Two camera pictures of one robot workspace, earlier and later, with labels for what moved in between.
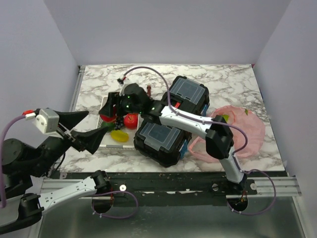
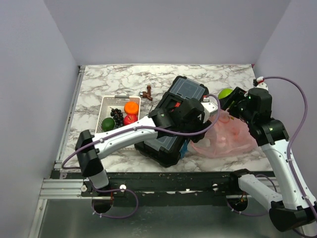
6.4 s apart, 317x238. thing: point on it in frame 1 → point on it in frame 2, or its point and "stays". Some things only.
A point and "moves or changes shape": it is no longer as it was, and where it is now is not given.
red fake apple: [131, 120] stays
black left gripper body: [68, 138] → [197, 125]
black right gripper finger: [109, 109] → [227, 101]
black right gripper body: [126, 106] → [239, 109]
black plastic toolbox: [164, 142] stays
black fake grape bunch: [119, 122] stays
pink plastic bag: [247, 130] moves or changes shape
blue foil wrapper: [185, 143] stays
